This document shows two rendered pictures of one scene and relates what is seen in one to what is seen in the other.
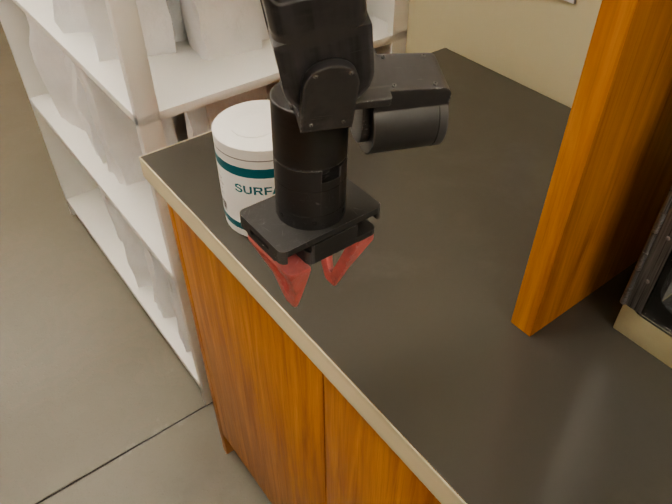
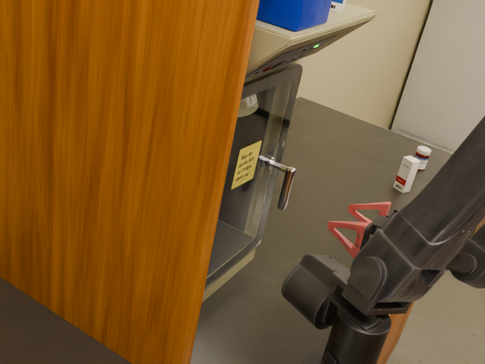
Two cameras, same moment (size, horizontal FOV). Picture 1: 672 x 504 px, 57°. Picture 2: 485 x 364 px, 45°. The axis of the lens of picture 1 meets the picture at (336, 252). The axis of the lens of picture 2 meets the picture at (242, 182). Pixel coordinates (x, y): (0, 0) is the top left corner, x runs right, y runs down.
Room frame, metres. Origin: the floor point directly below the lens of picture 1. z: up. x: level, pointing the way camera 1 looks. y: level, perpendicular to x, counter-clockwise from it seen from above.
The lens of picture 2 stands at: (0.77, 0.39, 1.69)
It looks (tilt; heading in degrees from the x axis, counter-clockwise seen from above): 28 degrees down; 243
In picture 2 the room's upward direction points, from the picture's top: 12 degrees clockwise
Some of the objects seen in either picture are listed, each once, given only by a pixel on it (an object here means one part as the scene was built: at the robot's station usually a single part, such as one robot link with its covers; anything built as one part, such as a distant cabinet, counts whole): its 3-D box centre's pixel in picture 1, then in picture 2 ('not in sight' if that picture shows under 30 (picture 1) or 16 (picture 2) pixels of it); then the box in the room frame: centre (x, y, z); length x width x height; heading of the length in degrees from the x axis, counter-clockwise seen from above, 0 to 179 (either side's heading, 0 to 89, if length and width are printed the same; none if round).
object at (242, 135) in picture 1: (266, 169); not in sight; (0.71, 0.10, 1.02); 0.13 x 0.13 x 0.15
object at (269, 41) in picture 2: not in sight; (297, 44); (0.33, -0.38, 1.46); 0.32 x 0.11 x 0.10; 37
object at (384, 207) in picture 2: not in sight; (368, 218); (0.11, -0.36, 1.15); 0.09 x 0.07 x 0.07; 126
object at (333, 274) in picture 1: (319, 251); not in sight; (0.41, 0.01, 1.14); 0.07 x 0.07 x 0.09; 38
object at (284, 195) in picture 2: not in sight; (278, 184); (0.25, -0.46, 1.17); 0.05 x 0.03 x 0.10; 127
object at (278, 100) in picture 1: (317, 122); (354, 328); (0.40, 0.01, 1.27); 0.07 x 0.06 x 0.07; 105
